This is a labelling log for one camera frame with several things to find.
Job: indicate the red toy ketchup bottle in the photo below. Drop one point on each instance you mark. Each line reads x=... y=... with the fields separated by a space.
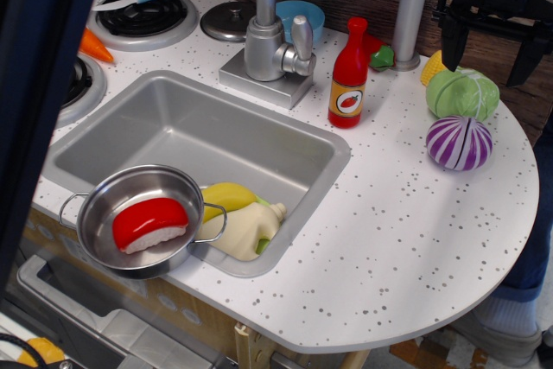
x=349 y=78

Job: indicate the orange toy carrot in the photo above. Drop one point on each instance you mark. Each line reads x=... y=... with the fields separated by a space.
x=91 y=45

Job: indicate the grey toy sink basin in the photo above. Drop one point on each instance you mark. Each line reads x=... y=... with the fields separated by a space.
x=166 y=118

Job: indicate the cream toy milk jug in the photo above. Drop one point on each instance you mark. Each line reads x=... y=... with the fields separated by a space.
x=250 y=229

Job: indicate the grey oven door handle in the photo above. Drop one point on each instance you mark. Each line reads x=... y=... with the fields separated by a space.
x=86 y=323

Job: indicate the yellow toy on floor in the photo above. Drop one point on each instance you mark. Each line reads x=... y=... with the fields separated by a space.
x=49 y=352

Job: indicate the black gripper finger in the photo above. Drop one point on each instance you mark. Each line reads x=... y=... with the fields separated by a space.
x=454 y=39
x=536 y=42

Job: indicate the grey vertical support pole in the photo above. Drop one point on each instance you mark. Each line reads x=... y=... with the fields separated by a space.
x=409 y=16

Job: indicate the blue toy bowl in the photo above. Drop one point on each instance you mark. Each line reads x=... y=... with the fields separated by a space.
x=289 y=9

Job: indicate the front right stove burner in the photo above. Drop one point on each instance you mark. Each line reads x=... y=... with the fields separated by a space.
x=88 y=85

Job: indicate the green toy cabbage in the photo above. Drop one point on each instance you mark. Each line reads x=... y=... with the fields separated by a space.
x=464 y=92

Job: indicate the red toy chili pepper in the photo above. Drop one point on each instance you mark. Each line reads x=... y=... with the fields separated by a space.
x=380 y=56

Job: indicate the yellow toy corn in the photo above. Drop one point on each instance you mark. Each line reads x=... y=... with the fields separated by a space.
x=432 y=67

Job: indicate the purple toy onion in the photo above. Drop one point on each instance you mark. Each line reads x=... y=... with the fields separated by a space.
x=459 y=143

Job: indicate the small stainless steel pan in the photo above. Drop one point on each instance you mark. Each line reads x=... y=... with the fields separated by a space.
x=123 y=189

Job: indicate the silver toy faucet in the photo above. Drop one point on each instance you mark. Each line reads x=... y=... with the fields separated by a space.
x=270 y=68

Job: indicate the red and white toy sushi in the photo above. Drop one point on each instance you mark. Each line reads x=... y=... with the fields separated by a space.
x=148 y=223

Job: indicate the silver pot lid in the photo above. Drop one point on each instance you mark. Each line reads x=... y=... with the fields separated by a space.
x=228 y=21

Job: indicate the white sock and shoe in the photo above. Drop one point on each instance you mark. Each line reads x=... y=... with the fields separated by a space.
x=506 y=330

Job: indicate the yellow toy banana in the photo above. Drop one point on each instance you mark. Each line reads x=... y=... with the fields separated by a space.
x=229 y=195

